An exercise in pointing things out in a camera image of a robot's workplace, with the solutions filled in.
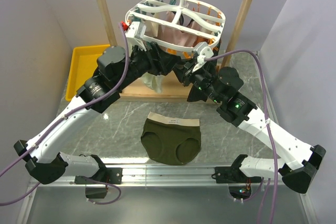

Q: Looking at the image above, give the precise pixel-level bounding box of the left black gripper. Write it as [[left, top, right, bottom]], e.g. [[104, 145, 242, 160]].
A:
[[116, 39, 182, 91]]

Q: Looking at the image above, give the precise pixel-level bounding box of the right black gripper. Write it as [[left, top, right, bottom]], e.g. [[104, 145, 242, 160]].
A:
[[173, 56, 223, 103]]

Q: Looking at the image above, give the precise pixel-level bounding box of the olive green underwear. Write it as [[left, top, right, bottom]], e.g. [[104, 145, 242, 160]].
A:
[[141, 112, 202, 166]]

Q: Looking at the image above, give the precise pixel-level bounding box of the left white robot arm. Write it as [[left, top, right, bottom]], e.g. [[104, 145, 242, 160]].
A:
[[14, 42, 180, 185]]

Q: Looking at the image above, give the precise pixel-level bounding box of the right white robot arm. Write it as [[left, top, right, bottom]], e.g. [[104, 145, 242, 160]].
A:
[[180, 62, 326, 194]]

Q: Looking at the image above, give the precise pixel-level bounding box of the black striped hanging underwear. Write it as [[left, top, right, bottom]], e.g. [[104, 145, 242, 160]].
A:
[[187, 39, 222, 102]]

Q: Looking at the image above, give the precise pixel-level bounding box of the pale green hanging underwear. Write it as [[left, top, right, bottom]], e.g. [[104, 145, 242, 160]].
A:
[[141, 73, 164, 93]]

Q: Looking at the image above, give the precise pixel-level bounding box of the pink hanging underwear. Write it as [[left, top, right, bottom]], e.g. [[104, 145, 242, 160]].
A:
[[156, 12, 201, 47]]

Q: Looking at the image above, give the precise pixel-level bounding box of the beige hanging underwear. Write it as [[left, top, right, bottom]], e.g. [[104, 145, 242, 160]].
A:
[[144, 20, 163, 38]]

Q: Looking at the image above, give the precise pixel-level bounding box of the white round clip hanger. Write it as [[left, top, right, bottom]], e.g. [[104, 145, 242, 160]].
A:
[[124, 0, 226, 58]]

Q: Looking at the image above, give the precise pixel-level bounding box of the wooden clothes rack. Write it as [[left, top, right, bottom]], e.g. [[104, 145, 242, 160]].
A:
[[91, 0, 258, 104]]

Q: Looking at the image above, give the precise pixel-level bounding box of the yellow plastic bin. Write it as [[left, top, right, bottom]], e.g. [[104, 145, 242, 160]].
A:
[[65, 45, 110, 102]]

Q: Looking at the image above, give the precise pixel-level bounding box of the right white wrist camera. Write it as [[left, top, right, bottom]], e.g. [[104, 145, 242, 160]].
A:
[[192, 42, 214, 73]]

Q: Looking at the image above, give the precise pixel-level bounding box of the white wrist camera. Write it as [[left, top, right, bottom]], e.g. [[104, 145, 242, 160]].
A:
[[120, 22, 146, 53], [192, 42, 214, 73]]

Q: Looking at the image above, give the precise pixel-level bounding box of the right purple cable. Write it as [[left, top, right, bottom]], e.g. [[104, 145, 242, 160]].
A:
[[207, 49, 279, 224]]

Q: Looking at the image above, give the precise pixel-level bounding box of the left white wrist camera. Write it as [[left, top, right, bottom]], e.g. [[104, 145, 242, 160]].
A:
[[120, 22, 146, 53]]

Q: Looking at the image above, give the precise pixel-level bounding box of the aluminium mounting rail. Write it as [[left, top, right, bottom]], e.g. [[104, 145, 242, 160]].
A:
[[28, 163, 297, 188]]

